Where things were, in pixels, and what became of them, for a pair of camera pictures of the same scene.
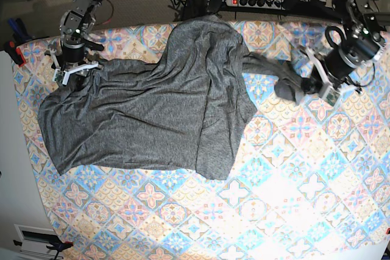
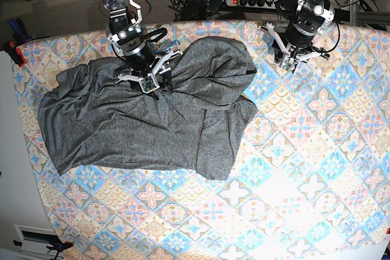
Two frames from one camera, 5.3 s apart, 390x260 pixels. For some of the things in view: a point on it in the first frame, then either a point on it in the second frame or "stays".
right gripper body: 69,57 -> 145,67
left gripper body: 333,73 -> 288,55
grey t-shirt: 182,114 stays
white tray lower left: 35,240 stays
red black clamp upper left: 15,52 stays
